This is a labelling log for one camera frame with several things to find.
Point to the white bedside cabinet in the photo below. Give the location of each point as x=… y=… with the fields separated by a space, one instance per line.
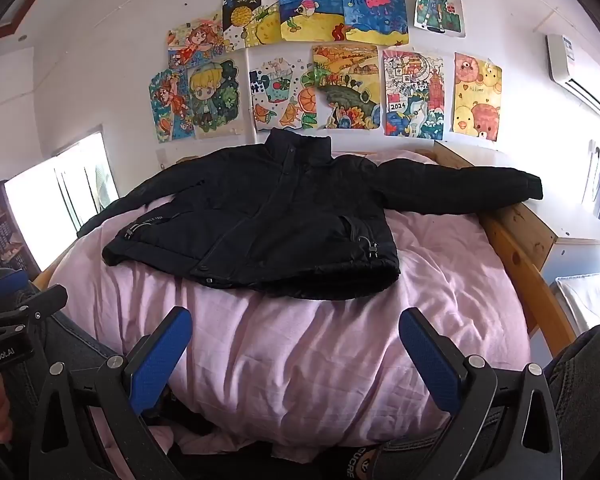
x=575 y=255

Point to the pink blanket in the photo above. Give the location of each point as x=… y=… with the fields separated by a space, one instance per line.
x=290 y=360

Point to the bright window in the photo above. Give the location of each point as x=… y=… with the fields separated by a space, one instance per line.
x=40 y=210

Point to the wooden bed frame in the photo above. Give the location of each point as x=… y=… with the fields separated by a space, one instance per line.
x=515 y=240

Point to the person's left leg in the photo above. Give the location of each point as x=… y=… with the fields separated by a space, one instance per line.
x=75 y=345

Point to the person's right leg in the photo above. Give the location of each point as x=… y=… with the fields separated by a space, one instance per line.
x=590 y=385

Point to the cluttered bookshelf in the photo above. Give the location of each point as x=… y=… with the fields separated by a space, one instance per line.
x=5 y=245

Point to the group of colourful wall drawings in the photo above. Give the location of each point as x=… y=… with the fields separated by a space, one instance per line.
x=350 y=85

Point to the person's leg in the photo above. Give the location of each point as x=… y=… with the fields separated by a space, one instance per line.
x=75 y=345
x=590 y=385

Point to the dark printed cloth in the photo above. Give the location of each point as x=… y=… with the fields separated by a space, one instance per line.
x=352 y=465

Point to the white folded cloth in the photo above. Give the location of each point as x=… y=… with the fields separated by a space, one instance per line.
x=587 y=300

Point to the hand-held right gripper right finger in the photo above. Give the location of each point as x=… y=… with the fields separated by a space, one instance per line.
x=430 y=365

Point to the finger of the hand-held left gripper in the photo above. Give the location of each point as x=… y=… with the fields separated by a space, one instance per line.
x=47 y=301
x=7 y=284

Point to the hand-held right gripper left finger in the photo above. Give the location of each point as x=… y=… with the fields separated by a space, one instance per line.
x=161 y=360

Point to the black puffer jacket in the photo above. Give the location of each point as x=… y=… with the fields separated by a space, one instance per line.
x=260 y=220

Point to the white air conditioner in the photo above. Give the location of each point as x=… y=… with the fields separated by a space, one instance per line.
x=575 y=70

